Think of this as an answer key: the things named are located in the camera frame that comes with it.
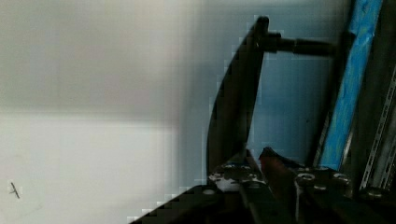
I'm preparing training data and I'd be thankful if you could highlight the black oven door handle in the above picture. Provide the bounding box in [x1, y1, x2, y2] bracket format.
[206, 16, 335, 175]

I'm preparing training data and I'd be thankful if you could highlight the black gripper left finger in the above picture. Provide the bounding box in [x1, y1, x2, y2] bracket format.
[207, 149, 265, 192]

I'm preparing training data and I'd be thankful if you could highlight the black toaster oven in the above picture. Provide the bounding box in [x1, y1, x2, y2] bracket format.
[247, 0, 390, 172]

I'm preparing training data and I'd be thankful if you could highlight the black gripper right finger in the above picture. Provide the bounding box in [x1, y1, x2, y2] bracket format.
[259, 147, 353, 206]

